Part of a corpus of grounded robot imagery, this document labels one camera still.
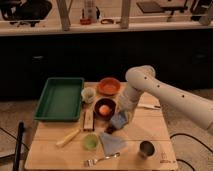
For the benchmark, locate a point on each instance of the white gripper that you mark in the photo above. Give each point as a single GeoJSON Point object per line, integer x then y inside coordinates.
{"type": "Point", "coordinates": [128, 98]}

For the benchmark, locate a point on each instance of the blue sponge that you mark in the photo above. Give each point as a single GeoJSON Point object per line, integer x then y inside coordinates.
{"type": "Point", "coordinates": [119, 120]}

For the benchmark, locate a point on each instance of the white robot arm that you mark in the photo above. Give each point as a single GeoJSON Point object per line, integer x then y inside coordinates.
{"type": "Point", "coordinates": [142, 79]}

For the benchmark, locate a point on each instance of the metal cup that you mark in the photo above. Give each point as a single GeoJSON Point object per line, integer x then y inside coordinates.
{"type": "Point", "coordinates": [146, 149]}

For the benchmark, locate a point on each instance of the green plastic cup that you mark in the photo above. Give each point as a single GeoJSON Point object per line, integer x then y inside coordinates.
{"type": "Point", "coordinates": [90, 142]}

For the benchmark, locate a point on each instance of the dark brown bowl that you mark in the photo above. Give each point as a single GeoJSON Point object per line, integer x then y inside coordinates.
{"type": "Point", "coordinates": [104, 101]}

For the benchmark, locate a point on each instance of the orange bowl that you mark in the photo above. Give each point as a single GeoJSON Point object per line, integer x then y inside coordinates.
{"type": "Point", "coordinates": [108, 86]}

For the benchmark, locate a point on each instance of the orange ball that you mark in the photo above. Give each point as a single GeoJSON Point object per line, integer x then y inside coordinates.
{"type": "Point", "coordinates": [104, 110]}

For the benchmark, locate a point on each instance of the bunch of dark grapes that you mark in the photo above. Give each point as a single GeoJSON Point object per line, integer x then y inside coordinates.
{"type": "Point", "coordinates": [110, 129]}

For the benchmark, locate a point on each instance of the pale green mug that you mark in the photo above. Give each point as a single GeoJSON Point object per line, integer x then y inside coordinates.
{"type": "Point", "coordinates": [88, 95]}

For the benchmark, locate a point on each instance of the wooden block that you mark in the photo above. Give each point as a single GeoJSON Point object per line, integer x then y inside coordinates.
{"type": "Point", "coordinates": [88, 124]}

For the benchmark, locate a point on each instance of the blue folded cloth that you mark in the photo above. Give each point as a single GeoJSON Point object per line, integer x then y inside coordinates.
{"type": "Point", "coordinates": [111, 144]}

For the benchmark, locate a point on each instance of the green plastic tray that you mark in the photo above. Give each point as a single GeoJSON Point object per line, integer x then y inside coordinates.
{"type": "Point", "coordinates": [60, 100]}

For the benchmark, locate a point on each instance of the silver fork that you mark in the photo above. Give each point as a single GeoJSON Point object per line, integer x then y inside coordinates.
{"type": "Point", "coordinates": [92, 162]}

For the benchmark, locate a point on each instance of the red object on shelf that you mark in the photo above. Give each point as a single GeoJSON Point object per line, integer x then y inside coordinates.
{"type": "Point", "coordinates": [84, 21]}

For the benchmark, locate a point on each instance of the white bottle on shelf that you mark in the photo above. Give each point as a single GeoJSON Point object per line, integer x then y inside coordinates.
{"type": "Point", "coordinates": [90, 10]}

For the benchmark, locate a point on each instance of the black pole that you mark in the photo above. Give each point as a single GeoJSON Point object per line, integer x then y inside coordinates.
{"type": "Point", "coordinates": [17, 155]}

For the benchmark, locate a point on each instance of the black office chair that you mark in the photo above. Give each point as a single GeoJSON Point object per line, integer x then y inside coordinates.
{"type": "Point", "coordinates": [30, 12]}

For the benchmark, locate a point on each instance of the white handled brush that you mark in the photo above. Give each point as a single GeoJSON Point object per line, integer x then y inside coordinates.
{"type": "Point", "coordinates": [149, 106]}

